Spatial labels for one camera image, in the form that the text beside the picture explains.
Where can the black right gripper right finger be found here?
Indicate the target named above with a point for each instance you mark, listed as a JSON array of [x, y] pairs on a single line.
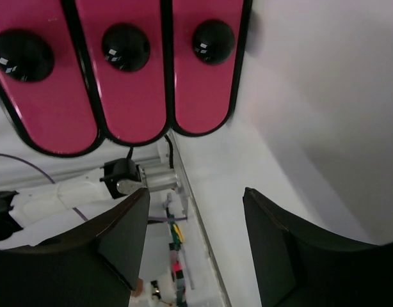
[[298, 263]]

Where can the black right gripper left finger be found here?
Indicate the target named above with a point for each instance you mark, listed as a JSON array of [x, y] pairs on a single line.
[[94, 264]]

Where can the pink bottom drawer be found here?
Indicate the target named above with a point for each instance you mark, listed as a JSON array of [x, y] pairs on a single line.
[[42, 89]]

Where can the pink drawer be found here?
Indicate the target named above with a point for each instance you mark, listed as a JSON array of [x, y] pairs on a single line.
[[209, 39], [42, 89], [125, 47]]

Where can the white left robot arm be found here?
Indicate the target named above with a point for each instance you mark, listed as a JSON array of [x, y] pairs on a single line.
[[30, 215]]

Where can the pink top drawer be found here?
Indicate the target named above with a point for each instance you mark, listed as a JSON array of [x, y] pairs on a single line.
[[209, 39]]

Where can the aluminium table frame rail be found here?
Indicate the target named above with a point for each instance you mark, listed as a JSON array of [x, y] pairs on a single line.
[[178, 267]]

